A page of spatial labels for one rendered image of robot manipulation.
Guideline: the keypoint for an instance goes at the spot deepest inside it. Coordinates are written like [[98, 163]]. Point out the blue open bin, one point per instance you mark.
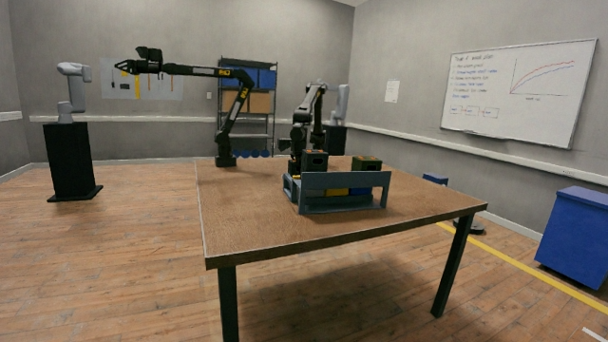
[[359, 191]]

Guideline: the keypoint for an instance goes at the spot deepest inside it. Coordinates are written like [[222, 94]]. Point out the yellow open bin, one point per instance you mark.
[[335, 192]]

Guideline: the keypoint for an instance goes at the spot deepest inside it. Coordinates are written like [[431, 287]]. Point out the olive green case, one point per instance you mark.
[[365, 164]]

